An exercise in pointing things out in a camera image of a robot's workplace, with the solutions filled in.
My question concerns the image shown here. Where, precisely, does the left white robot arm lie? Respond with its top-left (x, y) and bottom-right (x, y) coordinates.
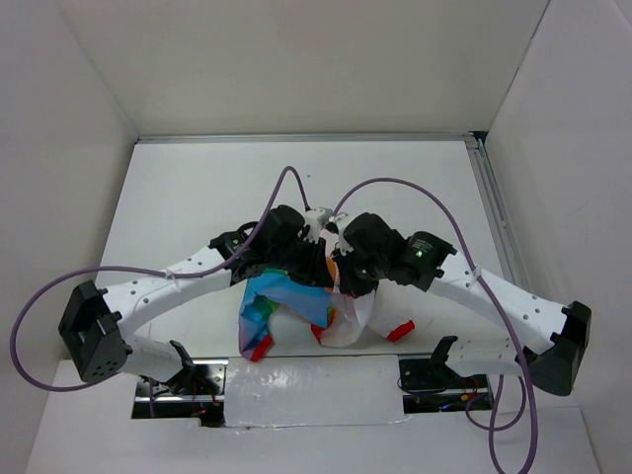
top-left (58, 205), bottom-right (333, 394)

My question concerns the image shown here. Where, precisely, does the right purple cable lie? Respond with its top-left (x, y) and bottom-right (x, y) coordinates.
top-left (335, 177), bottom-right (539, 474)

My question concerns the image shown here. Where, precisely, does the aluminium frame rail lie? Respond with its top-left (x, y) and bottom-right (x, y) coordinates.
top-left (135, 130), bottom-right (549, 347)

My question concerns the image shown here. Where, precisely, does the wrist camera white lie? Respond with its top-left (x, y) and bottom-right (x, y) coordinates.
top-left (325, 212), bottom-right (350, 235)
top-left (302, 207), bottom-right (333, 243)

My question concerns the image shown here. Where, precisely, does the colourful rainbow kids jacket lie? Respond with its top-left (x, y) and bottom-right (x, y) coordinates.
top-left (238, 259), bottom-right (416, 362)

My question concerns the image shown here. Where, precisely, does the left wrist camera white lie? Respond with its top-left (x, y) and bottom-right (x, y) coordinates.
top-left (302, 207), bottom-right (333, 243)

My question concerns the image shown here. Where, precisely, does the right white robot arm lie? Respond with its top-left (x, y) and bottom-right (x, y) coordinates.
top-left (328, 212), bottom-right (592, 397)

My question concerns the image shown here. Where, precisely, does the white taped front panel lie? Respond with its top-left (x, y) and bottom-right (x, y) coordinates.
top-left (223, 355), bottom-right (406, 428)

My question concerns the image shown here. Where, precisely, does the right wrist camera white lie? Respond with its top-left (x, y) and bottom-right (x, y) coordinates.
top-left (325, 212), bottom-right (350, 235)

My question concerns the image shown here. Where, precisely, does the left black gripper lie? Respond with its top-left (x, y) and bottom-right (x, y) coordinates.
top-left (268, 234), bottom-right (333, 288)

